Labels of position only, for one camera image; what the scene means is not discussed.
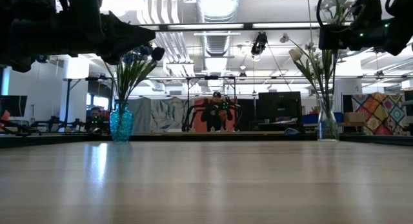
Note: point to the large black monitor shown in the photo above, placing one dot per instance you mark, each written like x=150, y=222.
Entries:
x=279, y=106

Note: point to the colourful patchwork quilt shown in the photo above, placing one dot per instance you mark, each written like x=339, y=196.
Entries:
x=380, y=114

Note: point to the person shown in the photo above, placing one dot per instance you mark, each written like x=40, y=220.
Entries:
x=95, y=112
x=214, y=116

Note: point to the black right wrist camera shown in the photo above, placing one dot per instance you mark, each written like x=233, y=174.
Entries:
x=368, y=11

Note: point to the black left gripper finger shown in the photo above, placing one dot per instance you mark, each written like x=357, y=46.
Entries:
x=113, y=55
x=129, y=33

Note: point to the flowers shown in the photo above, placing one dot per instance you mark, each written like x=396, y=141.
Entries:
x=158, y=53

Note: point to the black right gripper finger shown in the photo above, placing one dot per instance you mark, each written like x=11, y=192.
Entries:
x=332, y=38

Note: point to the grey patterned curtain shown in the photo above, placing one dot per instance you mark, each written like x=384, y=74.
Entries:
x=155, y=114

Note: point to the black monitor on stand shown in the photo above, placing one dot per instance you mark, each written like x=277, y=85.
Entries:
x=13, y=105

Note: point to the blue glass vase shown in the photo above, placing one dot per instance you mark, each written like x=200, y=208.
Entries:
x=121, y=124

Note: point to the silver ventilation duct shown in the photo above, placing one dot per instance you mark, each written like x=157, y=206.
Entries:
x=217, y=40

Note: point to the black metal frame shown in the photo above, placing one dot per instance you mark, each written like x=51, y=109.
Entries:
x=211, y=77

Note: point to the black background robot arms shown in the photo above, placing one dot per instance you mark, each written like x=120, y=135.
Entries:
x=48, y=124

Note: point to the clear glass vase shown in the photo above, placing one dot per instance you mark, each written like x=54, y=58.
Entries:
x=327, y=130

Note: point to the peach artificial tulip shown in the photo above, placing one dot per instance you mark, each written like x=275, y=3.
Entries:
x=295, y=54

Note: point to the grey rail bracket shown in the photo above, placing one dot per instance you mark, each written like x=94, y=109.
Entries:
x=96, y=132
x=292, y=131

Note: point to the orange backdrop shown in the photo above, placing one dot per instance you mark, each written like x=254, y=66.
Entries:
x=228, y=124

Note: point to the blue storage box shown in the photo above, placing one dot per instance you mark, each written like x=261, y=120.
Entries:
x=309, y=118

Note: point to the black long table edge rail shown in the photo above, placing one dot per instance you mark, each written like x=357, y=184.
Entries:
x=206, y=137

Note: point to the black overhead camera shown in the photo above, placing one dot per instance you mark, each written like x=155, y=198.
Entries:
x=259, y=44

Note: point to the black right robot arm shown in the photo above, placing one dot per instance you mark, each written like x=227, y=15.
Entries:
x=401, y=30

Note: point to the black robot arm with lights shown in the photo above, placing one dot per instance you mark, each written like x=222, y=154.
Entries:
x=190, y=117

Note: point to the cardboard box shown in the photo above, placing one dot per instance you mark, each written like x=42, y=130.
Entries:
x=355, y=117

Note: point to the black overhead frame beam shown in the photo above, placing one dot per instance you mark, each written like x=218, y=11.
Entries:
x=246, y=25

